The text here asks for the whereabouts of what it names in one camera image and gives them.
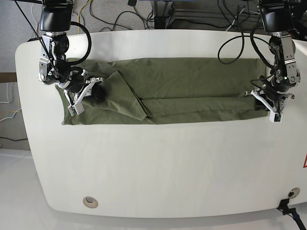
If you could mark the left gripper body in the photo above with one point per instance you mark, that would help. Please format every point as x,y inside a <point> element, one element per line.
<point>274,100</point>

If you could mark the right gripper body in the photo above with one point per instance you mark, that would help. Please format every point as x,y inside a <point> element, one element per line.
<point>80,81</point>

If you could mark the olive green T-shirt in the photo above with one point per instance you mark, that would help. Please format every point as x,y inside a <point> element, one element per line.
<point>157,91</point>

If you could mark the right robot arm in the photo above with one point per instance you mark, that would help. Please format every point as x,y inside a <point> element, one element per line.
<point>53,67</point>

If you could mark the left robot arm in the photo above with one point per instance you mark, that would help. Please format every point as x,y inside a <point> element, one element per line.
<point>277,20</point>

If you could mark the black bar at table edge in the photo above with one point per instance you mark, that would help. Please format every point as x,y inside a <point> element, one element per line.
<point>34,39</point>

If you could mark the red warning sticker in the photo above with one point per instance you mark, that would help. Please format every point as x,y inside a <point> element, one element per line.
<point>305,162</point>

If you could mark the right table grommet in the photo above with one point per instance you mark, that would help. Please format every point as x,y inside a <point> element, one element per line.
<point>294,193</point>

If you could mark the table grommet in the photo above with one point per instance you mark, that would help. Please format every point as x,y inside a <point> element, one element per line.
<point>294,193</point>
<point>90,202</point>

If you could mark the left table grommet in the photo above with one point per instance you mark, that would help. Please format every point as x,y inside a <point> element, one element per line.
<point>90,202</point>

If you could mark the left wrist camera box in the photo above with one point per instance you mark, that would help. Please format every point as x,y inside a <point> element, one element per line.
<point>275,117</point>

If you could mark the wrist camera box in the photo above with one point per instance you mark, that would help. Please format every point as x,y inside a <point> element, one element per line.
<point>275,117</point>
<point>76,109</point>

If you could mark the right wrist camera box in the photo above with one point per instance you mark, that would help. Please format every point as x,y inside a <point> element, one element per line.
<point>76,109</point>

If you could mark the aluminium frame leg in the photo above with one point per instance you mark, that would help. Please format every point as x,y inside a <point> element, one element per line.
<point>163,11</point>

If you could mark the black clamp with cable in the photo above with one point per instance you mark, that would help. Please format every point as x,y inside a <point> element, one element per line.
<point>283,207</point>

